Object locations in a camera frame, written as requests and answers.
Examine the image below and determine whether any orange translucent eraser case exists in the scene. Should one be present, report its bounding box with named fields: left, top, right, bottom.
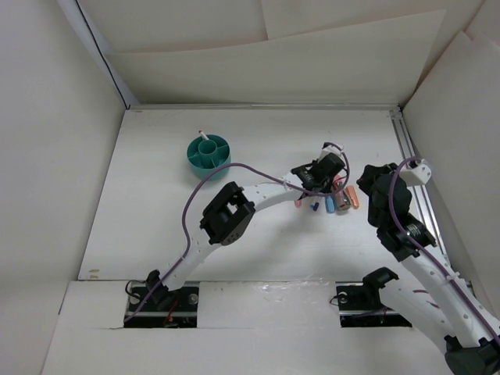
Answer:
left=345, top=185, right=359, bottom=209

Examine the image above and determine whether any red capped white pen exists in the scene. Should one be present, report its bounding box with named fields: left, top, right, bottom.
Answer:
left=198, top=130, right=209, bottom=141

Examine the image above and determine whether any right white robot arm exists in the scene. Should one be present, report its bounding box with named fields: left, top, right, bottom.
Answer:
left=356, top=158, right=499, bottom=374

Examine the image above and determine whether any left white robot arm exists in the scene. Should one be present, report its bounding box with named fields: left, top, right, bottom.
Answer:
left=145, top=144, right=350, bottom=310

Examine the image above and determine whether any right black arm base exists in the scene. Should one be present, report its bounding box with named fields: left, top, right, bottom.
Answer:
left=329, top=267, right=413, bottom=328

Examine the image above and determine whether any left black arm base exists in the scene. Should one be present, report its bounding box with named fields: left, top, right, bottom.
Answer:
left=123, top=270, right=199, bottom=329

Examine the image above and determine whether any blue translucent eraser case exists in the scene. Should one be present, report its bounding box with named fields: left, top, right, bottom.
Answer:
left=324, top=196, right=336, bottom=214

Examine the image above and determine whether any pink capped pencil tube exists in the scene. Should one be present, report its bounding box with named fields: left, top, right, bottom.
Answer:
left=333, top=176, right=351, bottom=213

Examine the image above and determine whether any teal round organizer container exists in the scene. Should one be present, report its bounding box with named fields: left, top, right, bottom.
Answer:
left=186, top=134, right=231, bottom=180

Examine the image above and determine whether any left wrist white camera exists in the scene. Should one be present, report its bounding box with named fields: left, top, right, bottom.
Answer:
left=318, top=142, right=344, bottom=160

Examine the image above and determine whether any wrist white camera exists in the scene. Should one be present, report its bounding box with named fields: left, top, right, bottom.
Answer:
left=318, top=142, right=344, bottom=160
left=399, top=159, right=432, bottom=187

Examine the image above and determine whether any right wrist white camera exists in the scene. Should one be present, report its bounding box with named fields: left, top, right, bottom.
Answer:
left=399, top=159, right=432, bottom=187

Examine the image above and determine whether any aluminium rail right side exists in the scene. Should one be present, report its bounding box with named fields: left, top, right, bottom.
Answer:
left=389, top=109, right=450, bottom=266

